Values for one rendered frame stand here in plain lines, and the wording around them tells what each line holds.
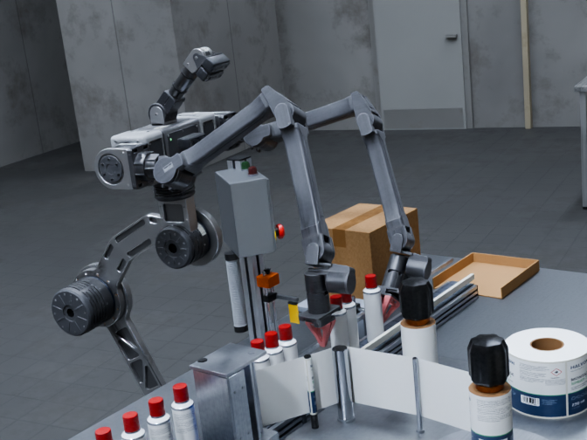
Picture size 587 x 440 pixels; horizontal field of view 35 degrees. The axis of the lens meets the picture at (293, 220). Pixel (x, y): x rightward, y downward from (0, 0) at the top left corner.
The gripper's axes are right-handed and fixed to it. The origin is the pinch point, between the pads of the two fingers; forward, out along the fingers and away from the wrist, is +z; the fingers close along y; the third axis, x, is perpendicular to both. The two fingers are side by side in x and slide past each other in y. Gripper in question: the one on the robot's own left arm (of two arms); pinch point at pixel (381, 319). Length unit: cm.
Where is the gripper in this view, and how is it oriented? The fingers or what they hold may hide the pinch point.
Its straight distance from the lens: 273.4
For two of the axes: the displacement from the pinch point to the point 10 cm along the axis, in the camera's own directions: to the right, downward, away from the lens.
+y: 7.8, 0.8, -6.2
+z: -3.1, 9.1, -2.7
